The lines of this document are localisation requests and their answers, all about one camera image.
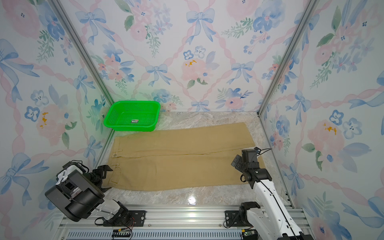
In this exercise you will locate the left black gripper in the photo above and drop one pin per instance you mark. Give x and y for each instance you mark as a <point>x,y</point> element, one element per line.
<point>102,169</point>

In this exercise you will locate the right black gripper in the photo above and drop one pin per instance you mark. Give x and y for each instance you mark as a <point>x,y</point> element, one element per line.
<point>239,164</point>

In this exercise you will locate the khaki long pants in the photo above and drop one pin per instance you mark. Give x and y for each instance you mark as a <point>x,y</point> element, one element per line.
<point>177,159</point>

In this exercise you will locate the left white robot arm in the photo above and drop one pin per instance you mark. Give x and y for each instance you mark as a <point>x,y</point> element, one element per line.
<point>79,194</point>

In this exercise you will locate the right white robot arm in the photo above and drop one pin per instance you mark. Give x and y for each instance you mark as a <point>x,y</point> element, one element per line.
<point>271,220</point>

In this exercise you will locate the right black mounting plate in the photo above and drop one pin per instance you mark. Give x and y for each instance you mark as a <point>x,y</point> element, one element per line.
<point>233,219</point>

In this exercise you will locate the black mounting plate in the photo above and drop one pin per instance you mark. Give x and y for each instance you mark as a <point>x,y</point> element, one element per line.
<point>135,217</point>
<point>233,219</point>

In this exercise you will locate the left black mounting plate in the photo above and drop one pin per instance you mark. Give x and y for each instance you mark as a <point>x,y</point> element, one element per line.
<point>135,217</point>

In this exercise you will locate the black connector block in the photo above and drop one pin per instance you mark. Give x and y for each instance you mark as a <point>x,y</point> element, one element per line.
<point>125,234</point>

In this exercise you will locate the green circuit board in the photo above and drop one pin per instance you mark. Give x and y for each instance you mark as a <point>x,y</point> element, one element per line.
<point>249,235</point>

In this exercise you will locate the green plastic basket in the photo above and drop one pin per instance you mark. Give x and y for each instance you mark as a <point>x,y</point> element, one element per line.
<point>133,116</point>

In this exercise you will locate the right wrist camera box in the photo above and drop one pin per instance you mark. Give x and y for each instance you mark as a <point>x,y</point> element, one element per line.
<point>250,156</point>

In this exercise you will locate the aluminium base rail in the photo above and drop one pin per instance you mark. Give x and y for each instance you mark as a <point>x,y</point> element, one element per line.
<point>171,223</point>

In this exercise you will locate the left aluminium corner post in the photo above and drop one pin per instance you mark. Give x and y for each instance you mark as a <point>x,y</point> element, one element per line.
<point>59,10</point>

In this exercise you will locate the aluminium corner post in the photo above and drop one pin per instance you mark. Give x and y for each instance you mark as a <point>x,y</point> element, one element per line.
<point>59,10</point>
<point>298,33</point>

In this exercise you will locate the right aluminium corner post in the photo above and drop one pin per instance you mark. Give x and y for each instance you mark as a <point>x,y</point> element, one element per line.
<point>298,33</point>

